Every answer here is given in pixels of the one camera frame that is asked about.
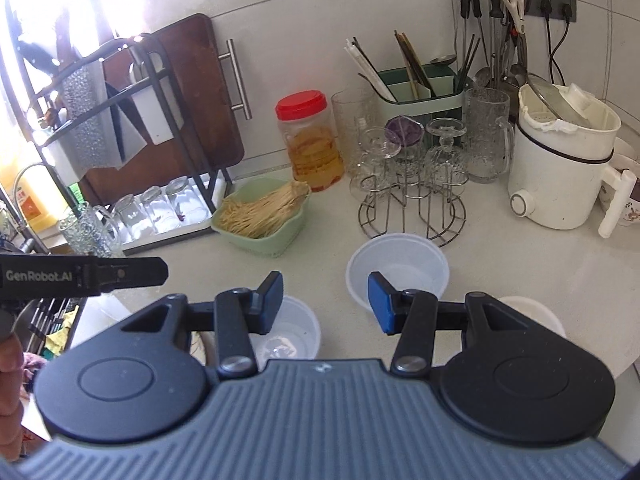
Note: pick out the translucent plastic bowl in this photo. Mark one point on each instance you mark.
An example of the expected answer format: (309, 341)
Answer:
(400, 272)
(290, 332)

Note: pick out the white drip tray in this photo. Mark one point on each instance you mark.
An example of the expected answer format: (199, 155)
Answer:
(215, 200)

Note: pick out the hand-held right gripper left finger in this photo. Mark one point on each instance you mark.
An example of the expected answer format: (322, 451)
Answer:
(272, 302)

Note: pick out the black kitchen sink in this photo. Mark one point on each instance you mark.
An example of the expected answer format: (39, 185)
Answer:
(31, 342)

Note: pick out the dried noodles bundle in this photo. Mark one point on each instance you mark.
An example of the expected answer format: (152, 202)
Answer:
(262, 207)

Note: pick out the red lid plastic jar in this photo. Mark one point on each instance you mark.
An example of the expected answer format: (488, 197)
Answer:
(312, 150)

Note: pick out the person's left hand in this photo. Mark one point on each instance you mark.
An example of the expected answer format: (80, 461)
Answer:
(9, 375)

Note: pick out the purple tinted stemmed glass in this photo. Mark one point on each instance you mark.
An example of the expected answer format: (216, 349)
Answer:
(405, 130)

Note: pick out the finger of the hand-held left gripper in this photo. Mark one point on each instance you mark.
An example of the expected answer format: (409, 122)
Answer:
(135, 271)

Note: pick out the black chopsticks bundle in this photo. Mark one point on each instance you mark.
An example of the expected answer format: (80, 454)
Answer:
(470, 62)

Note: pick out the small metal faucet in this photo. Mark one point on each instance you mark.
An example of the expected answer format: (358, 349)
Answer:
(30, 167)

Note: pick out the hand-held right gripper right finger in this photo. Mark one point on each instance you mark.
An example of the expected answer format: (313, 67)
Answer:
(382, 305)

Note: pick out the green plastic basket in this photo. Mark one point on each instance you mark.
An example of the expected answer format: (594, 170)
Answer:
(260, 245)

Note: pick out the upturned clear glass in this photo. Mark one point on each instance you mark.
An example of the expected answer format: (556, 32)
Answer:
(160, 208)
(129, 216)
(187, 200)

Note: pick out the brown wooden cutting board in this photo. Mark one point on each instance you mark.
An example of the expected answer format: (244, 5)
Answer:
(200, 90)

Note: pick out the white rimmed bowl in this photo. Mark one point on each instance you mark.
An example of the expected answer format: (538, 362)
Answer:
(627, 147)

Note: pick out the white chopsticks bundle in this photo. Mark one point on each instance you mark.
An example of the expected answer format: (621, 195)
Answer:
(370, 70)

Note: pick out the hanging kitchen utensils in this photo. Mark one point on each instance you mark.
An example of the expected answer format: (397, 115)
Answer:
(470, 0)

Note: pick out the green bottle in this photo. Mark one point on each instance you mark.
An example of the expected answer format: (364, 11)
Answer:
(75, 194)

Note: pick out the white plastic cutting board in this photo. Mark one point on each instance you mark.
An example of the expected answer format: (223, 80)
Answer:
(160, 105)

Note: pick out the white ceramic bowl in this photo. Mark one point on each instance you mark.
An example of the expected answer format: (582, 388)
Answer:
(535, 317)

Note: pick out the textured translucent board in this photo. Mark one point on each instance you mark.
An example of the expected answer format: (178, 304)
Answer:
(90, 125)

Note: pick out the green utensil holder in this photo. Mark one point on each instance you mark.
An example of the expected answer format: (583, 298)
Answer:
(425, 105)

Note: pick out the textured glass mug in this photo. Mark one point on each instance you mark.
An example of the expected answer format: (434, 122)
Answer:
(87, 230)

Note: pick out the yellow cloth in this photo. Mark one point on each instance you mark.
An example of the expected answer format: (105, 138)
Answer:
(62, 332)

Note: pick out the white electric cooking pot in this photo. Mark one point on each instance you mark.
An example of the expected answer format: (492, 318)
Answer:
(555, 180)

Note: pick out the black sink drain rack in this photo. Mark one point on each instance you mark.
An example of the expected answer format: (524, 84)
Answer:
(47, 317)

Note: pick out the tall clear tumbler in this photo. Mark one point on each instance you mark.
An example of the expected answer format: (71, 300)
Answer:
(350, 120)

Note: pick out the black metal kitchen rack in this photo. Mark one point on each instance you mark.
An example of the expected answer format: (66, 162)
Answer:
(150, 40)

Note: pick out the pink cloth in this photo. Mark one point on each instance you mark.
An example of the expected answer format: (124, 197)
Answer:
(34, 367)

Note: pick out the brown chopsticks bundle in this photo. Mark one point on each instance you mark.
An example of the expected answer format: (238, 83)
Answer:
(412, 65)

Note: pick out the glass pot lid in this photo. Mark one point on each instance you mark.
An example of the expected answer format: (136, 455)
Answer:
(550, 102)

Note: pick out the patterned ceramic mug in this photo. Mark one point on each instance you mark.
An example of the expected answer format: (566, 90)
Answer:
(631, 210)

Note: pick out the textured glass pitcher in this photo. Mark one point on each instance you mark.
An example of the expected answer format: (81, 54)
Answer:
(487, 140)

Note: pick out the yellow detergent bottle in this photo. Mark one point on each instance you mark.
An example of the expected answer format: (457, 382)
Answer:
(35, 205)

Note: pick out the metal spoon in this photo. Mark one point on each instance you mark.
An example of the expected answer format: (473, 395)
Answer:
(444, 60)

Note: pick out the clear stemmed glass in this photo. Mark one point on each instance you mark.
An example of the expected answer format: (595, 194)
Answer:
(380, 152)
(445, 152)

